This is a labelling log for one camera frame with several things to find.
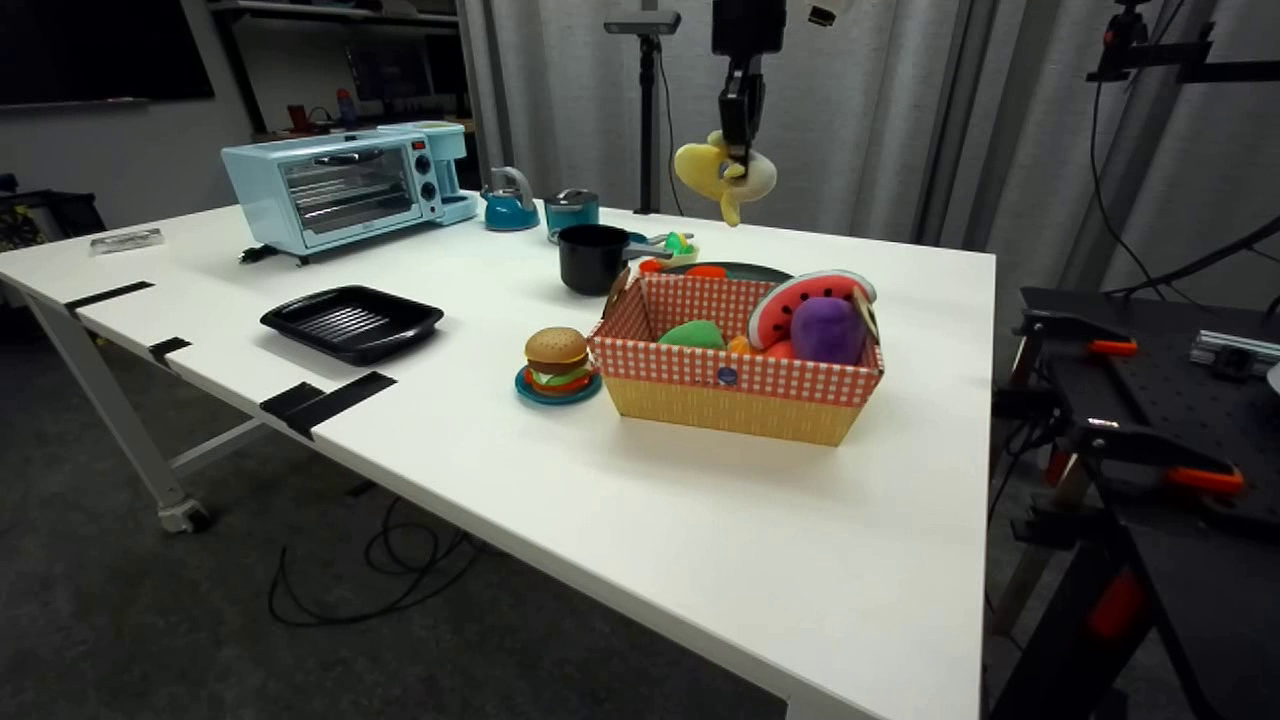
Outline light blue toaster oven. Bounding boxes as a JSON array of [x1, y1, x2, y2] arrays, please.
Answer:
[[218, 118, 475, 257]]

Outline small orange carrot plush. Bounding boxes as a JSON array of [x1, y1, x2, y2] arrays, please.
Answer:
[[723, 334, 795, 359]]

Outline red checkered cardboard basket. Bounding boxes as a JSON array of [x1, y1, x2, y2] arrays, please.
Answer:
[[588, 273, 883, 442]]

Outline black cooking pot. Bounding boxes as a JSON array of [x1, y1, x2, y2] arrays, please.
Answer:
[[557, 225, 648, 295]]

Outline green pear plush toy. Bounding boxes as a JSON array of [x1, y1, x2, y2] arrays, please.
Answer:
[[658, 321, 726, 351]]

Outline banana plush toy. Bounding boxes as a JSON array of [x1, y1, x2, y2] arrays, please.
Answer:
[[671, 131, 777, 228]]

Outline grey curtain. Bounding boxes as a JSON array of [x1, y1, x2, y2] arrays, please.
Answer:
[[455, 0, 1280, 307]]

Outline purple eggplant plush toy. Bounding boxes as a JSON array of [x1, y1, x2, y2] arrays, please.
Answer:
[[793, 295, 867, 362]]

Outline orange black clamp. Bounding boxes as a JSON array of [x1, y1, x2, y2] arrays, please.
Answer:
[[1080, 415, 1247, 501], [1019, 310, 1138, 354]]

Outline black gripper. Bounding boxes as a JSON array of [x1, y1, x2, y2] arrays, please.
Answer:
[[713, 0, 782, 166]]

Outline blue kettle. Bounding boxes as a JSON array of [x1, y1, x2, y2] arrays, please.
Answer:
[[484, 163, 539, 230]]

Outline teal mug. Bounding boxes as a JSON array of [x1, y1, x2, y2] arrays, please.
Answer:
[[544, 186, 598, 235]]

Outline orange black clamp left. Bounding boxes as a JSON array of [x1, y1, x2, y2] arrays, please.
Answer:
[[1019, 310, 1138, 354]]

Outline dark grey round plate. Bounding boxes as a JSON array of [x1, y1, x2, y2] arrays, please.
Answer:
[[637, 258, 793, 284]]

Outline burger plush toy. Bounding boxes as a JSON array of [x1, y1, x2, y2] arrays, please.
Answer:
[[515, 328, 598, 405]]

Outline black square baking tray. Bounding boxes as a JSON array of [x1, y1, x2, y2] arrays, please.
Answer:
[[260, 284, 445, 362]]

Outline orange black clamp right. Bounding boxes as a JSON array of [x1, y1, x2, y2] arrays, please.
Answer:
[[1080, 415, 1247, 501]]

